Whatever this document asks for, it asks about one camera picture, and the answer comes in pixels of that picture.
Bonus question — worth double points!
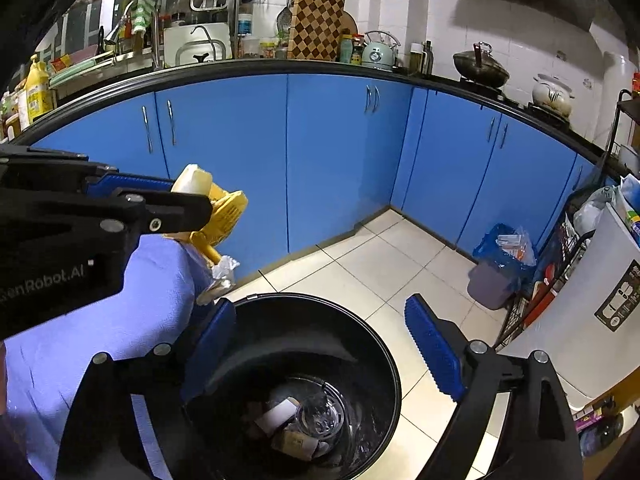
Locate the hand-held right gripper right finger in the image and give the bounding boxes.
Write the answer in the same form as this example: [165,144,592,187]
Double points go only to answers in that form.
[404,293,586,480]

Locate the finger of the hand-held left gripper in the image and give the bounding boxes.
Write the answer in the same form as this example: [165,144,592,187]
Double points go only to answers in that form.
[82,162,182,198]
[114,187,213,237]

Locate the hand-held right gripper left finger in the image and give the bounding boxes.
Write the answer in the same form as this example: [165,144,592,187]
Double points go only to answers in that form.
[57,298,237,480]

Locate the yellow and clear wrapper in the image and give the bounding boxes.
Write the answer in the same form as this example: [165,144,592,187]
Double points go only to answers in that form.
[162,162,249,306]

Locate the black trash bin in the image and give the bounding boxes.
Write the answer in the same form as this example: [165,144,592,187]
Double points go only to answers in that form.
[180,292,402,480]

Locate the clear round dish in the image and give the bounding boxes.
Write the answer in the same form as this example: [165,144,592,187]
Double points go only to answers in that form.
[295,392,346,438]

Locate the small yellow box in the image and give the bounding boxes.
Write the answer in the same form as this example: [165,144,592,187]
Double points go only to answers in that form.
[272,432,321,458]

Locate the grey bin with blue bag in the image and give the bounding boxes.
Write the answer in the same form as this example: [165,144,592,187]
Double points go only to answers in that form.
[467,223,538,311]

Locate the blue printed tablecloth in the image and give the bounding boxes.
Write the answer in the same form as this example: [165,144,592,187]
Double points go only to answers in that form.
[0,232,221,480]

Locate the green plastic tray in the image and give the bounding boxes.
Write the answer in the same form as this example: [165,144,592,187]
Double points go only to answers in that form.
[49,57,118,88]

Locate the yellow dish soap bottle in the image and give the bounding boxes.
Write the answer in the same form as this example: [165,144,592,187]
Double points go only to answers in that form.
[25,55,55,125]

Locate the chrome kitchen faucet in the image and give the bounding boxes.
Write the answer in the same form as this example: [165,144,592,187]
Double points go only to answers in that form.
[102,10,163,71]

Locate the row of condiment jars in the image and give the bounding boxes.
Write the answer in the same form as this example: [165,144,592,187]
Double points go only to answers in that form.
[0,87,28,141]

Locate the small chrome tap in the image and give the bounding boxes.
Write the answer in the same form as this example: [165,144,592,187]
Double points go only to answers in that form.
[177,25,221,63]

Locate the blue kitchen cabinets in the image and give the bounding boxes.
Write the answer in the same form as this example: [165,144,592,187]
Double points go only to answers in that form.
[22,72,608,281]

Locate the green striped dishcloth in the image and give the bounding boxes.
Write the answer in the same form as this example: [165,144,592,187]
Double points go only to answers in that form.
[131,0,157,36]

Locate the pink snack packet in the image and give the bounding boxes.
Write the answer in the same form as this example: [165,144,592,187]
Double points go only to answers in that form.
[575,402,608,433]

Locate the dark cloth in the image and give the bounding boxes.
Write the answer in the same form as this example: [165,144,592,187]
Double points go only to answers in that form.
[0,0,93,91]

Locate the white plastic bag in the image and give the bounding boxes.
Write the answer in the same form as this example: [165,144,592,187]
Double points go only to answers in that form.
[572,185,618,236]

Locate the checkered wooden cutting board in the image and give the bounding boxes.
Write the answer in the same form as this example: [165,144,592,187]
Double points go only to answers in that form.
[289,0,346,61]

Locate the mint green kettle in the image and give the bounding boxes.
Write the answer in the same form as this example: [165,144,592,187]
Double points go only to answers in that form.
[361,31,401,71]

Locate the white ceramic pot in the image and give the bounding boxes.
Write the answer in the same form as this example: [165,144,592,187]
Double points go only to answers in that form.
[531,74,576,117]

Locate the black wok with lid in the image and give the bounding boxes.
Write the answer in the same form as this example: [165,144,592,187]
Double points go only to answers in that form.
[452,42,511,88]

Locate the glass oil bottle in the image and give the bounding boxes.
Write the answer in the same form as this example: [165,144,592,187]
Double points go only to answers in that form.
[410,41,435,76]

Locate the black metal rack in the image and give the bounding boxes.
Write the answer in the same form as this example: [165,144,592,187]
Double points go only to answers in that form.
[502,89,640,346]

